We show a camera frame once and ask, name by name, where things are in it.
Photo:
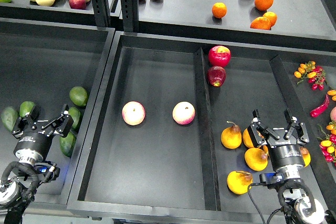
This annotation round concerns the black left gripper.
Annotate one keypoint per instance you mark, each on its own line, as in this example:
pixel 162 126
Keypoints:
pixel 35 137

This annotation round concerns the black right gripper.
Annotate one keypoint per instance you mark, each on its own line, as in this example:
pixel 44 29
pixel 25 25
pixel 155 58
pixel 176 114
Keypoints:
pixel 283 153

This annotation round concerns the green avocado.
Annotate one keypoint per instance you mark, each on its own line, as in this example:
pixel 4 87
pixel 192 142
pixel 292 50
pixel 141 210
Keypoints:
pixel 9 116
pixel 67 144
pixel 76 116
pixel 26 107
pixel 79 96

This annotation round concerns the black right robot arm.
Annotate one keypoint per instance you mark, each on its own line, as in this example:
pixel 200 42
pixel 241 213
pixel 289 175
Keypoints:
pixel 296 200

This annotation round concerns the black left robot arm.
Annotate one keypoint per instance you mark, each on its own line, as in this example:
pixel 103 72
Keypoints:
pixel 21 178

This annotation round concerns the central yellow pear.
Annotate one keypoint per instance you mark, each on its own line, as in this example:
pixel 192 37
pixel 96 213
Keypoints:
pixel 265 149

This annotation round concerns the red chili pepper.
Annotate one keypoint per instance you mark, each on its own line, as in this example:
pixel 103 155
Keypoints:
pixel 321 108

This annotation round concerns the lower cherry tomato bunch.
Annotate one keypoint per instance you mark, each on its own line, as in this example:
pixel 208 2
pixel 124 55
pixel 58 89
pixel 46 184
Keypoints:
pixel 327 142

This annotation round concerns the cherry tomato bunch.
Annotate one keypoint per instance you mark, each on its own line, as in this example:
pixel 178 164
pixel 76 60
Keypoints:
pixel 327 142
pixel 312 73

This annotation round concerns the pink peach at right edge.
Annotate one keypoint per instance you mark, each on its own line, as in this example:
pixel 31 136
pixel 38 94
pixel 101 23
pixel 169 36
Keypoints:
pixel 333 114

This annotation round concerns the black left tray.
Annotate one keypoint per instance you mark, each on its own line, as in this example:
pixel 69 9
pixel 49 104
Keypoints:
pixel 41 62

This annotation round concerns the black tray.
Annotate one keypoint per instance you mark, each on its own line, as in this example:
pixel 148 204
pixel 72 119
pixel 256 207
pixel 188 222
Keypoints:
pixel 41 62
pixel 161 171

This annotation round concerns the orange cherry tomatoes pair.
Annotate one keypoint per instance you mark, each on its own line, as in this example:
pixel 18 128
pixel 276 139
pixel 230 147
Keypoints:
pixel 332 94

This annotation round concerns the upper cherry tomato bunch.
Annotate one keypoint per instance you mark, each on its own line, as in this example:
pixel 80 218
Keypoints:
pixel 312 73

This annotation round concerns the left pink peach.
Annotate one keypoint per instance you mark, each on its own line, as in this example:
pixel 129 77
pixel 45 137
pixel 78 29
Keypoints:
pixel 133 113

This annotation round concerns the bright red apple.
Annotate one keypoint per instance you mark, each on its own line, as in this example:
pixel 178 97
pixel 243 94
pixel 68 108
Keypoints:
pixel 219 56

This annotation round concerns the black middle tray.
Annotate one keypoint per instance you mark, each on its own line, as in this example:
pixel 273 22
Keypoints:
pixel 161 171

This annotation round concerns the orange on shelf bottom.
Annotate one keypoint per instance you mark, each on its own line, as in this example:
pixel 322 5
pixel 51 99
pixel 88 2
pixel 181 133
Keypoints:
pixel 261 23

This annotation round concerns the orange on shelf lower right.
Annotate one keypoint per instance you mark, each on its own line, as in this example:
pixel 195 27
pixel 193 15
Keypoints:
pixel 272 17

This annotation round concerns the dark red apple on shelf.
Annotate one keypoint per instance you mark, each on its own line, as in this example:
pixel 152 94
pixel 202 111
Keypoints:
pixel 77 4

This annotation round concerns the large orange on shelf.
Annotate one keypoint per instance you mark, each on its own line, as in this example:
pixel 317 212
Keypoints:
pixel 263 5

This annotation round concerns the orange on shelf centre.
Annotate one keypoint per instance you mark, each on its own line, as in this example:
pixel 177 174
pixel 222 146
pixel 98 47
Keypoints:
pixel 219 10

